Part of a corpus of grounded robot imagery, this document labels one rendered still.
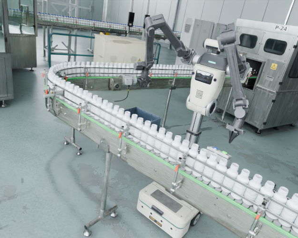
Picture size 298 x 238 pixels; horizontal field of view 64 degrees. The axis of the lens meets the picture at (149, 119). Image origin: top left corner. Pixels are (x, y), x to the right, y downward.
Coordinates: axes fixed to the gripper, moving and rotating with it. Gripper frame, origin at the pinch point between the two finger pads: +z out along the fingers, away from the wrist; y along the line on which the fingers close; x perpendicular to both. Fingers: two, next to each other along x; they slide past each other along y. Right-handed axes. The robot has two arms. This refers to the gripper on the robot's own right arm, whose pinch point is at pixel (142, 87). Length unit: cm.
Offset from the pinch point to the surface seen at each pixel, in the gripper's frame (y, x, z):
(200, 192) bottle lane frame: 45, 91, 27
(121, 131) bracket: 53, 32, 13
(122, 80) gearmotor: -54, -79, 24
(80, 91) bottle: 44, -27, 7
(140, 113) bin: -13.7, -8.8, 31.8
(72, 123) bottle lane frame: 48, -30, 35
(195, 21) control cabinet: -485, -250, -54
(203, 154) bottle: 42, 85, 6
